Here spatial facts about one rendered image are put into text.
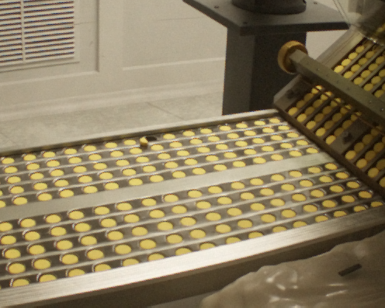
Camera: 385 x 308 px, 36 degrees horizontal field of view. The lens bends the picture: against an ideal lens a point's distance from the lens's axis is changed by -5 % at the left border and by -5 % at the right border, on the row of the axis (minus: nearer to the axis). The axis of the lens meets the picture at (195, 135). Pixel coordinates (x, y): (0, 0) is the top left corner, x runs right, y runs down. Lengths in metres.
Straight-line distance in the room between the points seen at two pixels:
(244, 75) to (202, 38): 1.98
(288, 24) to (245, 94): 0.19
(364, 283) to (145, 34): 2.74
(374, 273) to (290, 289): 0.06
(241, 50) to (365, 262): 0.86
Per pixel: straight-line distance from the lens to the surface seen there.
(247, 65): 1.20
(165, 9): 3.06
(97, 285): 0.39
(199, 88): 3.22
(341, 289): 0.37
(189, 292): 0.42
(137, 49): 3.07
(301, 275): 0.37
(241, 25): 1.06
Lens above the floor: 1.20
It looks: 26 degrees down
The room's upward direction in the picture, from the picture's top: 3 degrees clockwise
